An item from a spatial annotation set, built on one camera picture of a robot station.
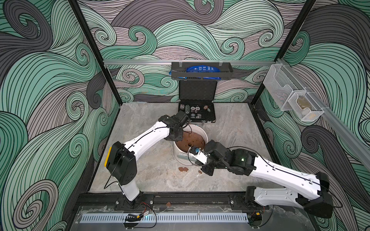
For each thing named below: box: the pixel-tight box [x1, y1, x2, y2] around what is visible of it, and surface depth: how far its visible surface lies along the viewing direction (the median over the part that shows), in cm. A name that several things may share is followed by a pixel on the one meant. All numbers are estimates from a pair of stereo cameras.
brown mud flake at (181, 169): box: [178, 166, 189, 172], surface depth 87 cm
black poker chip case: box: [178, 80, 218, 123], surface depth 115 cm
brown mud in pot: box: [175, 130, 206, 153], surface depth 87 cm
